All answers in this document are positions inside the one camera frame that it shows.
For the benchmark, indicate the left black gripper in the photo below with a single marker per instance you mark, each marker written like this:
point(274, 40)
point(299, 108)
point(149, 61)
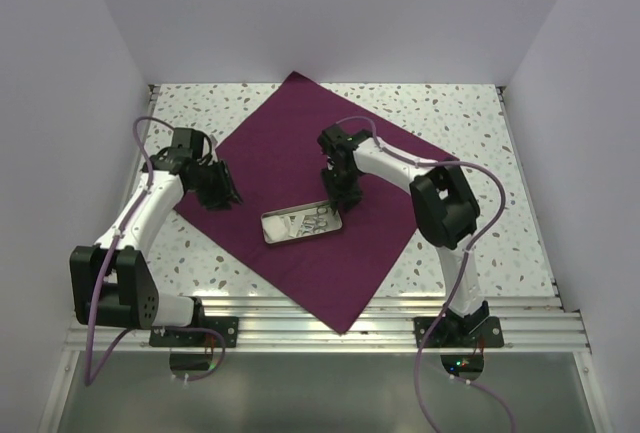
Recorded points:
point(225, 192)

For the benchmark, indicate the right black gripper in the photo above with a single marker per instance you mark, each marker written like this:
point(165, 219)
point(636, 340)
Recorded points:
point(350, 197)

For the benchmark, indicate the steel forceps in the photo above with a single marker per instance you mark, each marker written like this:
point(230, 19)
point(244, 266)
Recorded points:
point(316, 221)

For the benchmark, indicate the metal tray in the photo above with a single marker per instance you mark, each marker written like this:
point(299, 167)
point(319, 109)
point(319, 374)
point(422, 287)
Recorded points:
point(335, 221)

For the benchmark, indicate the white gauze pad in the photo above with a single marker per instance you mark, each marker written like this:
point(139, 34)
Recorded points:
point(275, 228)

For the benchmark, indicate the purple cloth mat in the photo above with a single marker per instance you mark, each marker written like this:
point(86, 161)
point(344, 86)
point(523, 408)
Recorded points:
point(275, 163)

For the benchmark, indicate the white strip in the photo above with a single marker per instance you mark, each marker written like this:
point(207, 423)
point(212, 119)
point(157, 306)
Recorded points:
point(294, 223)

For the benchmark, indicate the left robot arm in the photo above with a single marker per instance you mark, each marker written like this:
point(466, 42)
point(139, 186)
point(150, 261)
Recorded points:
point(112, 284)

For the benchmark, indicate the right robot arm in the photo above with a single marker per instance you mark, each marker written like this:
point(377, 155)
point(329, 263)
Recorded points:
point(445, 208)

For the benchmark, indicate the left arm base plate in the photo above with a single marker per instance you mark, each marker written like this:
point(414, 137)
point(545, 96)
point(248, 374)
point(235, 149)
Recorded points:
point(221, 331)

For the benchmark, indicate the aluminium rail frame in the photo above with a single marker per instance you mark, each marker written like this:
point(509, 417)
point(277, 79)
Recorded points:
point(277, 324)

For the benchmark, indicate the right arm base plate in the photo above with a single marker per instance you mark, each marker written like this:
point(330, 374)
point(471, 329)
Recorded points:
point(487, 335)

